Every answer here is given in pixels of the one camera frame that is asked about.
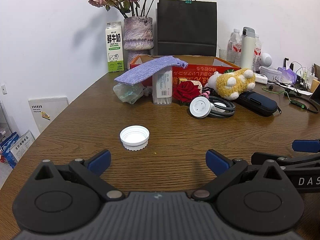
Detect white wall socket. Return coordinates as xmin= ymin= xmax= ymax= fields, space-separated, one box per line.
xmin=1 ymin=85 xmax=7 ymax=95

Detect black paper shopping bag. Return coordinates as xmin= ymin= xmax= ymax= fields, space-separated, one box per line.
xmin=157 ymin=0 xmax=217 ymax=56

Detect white jar lid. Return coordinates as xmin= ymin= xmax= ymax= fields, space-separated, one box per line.
xmin=119 ymin=125 xmax=150 ymax=151

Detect green earphone cable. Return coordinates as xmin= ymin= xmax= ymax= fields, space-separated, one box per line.
xmin=261 ymin=85 xmax=320 ymax=114

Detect purple knitted cloth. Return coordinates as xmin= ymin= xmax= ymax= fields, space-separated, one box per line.
xmin=114 ymin=56 xmax=188 ymax=86

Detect white round speaker robot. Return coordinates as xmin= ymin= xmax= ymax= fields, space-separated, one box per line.
xmin=259 ymin=53 xmax=272 ymax=67

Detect purple ceramic vase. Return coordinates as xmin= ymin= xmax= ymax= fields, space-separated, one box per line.
xmin=123 ymin=16 xmax=154 ymax=69

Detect red artificial rose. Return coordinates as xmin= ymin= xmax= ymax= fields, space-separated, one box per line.
xmin=172 ymin=81 xmax=201 ymax=103

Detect white thermos bottle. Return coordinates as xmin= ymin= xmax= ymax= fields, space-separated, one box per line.
xmin=240 ymin=27 xmax=255 ymax=69

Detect yellow white plush toy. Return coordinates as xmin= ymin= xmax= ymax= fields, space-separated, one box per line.
xmin=205 ymin=68 xmax=255 ymax=101

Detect white power bank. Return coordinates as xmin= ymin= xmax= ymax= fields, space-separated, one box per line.
xmin=255 ymin=73 xmax=268 ymax=85

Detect white round charger puck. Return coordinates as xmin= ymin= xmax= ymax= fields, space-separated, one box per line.
xmin=189 ymin=96 xmax=212 ymax=119

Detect white floral tin box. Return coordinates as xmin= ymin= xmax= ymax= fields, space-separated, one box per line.
xmin=260 ymin=66 xmax=282 ymax=82

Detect purple tissue pack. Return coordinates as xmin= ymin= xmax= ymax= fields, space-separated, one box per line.
xmin=278 ymin=67 xmax=297 ymax=84

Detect clear cotton swab box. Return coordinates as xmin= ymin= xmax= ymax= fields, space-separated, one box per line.
xmin=152 ymin=67 xmax=172 ymax=105

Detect red orange cardboard box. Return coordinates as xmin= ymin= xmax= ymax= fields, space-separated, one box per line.
xmin=130 ymin=54 xmax=242 ymax=88

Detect dark blue zip case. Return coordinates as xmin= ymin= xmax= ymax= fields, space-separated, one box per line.
xmin=235 ymin=91 xmax=282 ymax=117

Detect green white milk carton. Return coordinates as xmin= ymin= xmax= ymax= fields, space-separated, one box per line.
xmin=105 ymin=22 xmax=125 ymax=72

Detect iridescent plastic bag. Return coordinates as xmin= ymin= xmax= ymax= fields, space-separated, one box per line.
xmin=113 ymin=83 xmax=144 ymax=104

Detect clear water bottle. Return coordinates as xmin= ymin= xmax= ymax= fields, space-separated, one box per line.
xmin=252 ymin=34 xmax=262 ymax=72
xmin=227 ymin=29 xmax=241 ymax=66

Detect clear drinking glass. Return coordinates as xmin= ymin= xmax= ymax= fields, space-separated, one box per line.
xmin=219 ymin=49 xmax=227 ymax=60

